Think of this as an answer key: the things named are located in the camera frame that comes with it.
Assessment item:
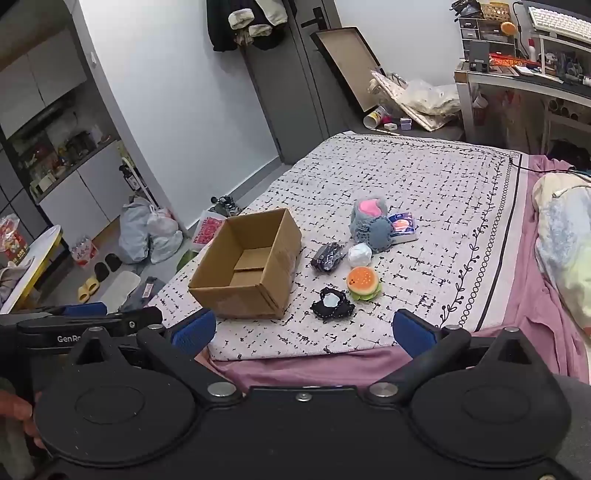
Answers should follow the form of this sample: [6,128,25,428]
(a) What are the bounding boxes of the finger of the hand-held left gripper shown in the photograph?
[107,306,164,340]
[46,301,109,319]

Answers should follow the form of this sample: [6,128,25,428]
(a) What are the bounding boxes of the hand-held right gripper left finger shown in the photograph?
[65,308,243,409]

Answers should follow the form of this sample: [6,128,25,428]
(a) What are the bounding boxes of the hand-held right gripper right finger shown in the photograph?
[365,308,546,409]

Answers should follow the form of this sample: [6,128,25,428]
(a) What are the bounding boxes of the plush burger toy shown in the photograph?
[346,266,382,303]

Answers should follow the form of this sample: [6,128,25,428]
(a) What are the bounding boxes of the brown cardboard box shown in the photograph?
[188,208,303,320]

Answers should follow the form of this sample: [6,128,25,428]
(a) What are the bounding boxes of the black and white scrunchie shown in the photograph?
[310,286,355,323]

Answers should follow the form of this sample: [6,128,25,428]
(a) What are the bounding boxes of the white soft ball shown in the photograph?
[348,243,373,268]

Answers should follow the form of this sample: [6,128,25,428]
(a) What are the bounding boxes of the blue grey plush ball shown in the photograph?
[367,216,394,254]

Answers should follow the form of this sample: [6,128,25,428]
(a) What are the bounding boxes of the blue tissue packet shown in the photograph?
[388,211,417,244]

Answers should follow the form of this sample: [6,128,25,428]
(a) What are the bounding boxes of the dark foil packet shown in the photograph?
[310,241,348,273]

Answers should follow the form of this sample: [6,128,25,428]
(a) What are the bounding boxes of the grey pink plush paw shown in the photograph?
[351,196,391,243]

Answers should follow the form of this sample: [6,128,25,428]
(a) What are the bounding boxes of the person's left hand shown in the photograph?
[0,390,47,450]

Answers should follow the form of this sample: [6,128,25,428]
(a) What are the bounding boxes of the yellow slippers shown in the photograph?
[78,277,101,304]

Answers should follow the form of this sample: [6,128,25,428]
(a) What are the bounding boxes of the grey cloth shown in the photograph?
[119,276,170,313]

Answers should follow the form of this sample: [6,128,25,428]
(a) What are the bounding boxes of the white floor mat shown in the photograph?
[99,270,141,306]

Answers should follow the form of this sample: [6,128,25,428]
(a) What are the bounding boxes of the black slippers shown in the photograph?
[93,254,123,280]

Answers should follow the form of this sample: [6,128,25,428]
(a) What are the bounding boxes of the red drink pack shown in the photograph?
[69,235,98,268]

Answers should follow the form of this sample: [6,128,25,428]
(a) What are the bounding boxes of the white round table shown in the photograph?
[0,225,64,315]

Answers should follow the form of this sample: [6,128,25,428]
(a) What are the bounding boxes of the red gift box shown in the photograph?
[0,217,31,267]

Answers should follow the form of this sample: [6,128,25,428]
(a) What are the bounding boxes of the red patterned bag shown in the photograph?
[191,210,227,252]

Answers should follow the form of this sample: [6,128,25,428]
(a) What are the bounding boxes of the white grey cabinet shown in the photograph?
[0,18,139,243]

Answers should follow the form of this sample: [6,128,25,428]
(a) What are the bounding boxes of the white black-patterned blanket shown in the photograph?
[147,131,529,361]

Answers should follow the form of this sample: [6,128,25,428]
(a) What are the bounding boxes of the shelf clutter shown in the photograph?
[9,124,117,186]

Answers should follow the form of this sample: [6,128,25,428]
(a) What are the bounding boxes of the pillow on bed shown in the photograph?
[532,172,591,340]

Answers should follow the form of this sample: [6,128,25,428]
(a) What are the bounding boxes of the patterned tote bag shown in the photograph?
[369,69,463,132]

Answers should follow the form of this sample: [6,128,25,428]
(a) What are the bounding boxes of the clear plastic bag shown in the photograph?
[402,79,461,116]

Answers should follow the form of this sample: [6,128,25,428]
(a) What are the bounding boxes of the grey door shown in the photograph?
[242,0,352,164]

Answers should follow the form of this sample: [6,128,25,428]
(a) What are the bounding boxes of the white desk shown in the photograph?
[455,59,591,154]

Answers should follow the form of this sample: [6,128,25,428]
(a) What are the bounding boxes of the black stand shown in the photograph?
[463,39,491,73]

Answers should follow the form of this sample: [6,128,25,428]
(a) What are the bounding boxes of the black hanging coat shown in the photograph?
[206,0,296,52]

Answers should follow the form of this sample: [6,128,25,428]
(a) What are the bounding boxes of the grey drawer organiser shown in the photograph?
[458,16,518,58]

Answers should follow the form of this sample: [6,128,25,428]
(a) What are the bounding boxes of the wicker basket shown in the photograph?
[480,2,511,21]

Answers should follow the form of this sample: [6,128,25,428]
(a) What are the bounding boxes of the white keyboard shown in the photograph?
[527,6,591,36]

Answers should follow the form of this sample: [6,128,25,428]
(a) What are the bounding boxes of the black cable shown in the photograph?
[510,152,591,177]

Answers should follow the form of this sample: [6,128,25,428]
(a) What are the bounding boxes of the black picture frame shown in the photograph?
[310,27,384,114]

